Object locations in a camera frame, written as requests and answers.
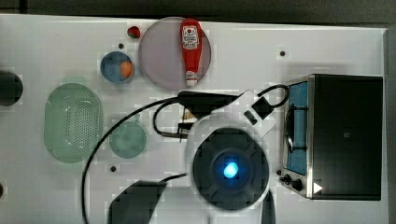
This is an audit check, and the green mug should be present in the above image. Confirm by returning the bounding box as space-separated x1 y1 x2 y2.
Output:
109 115 148 159

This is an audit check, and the red ketchup bottle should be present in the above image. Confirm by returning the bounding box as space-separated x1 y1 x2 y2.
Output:
180 18 203 87

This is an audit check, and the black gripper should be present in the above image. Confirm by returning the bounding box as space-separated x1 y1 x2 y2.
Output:
177 91 237 130

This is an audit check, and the red strawberry toy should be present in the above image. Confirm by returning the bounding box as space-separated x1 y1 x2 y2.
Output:
127 26 141 38

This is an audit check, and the pink round plate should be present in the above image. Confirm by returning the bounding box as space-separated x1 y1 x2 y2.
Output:
138 17 211 91

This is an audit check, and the green perforated colander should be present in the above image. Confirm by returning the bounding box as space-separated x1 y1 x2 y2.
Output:
44 83 103 163

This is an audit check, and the peeled plush banana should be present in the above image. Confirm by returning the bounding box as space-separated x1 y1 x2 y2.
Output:
182 109 197 122

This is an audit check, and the silver toaster oven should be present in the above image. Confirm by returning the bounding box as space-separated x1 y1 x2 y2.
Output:
277 74 384 201

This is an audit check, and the orange ball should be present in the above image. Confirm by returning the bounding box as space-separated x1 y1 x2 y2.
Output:
120 61 134 78

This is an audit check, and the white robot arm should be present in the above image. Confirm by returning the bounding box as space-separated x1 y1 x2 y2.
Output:
177 91 276 224

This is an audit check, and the blue bowl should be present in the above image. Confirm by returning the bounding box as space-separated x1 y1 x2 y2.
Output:
100 51 134 84

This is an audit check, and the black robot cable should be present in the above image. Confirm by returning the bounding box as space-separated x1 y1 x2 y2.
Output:
80 83 290 224

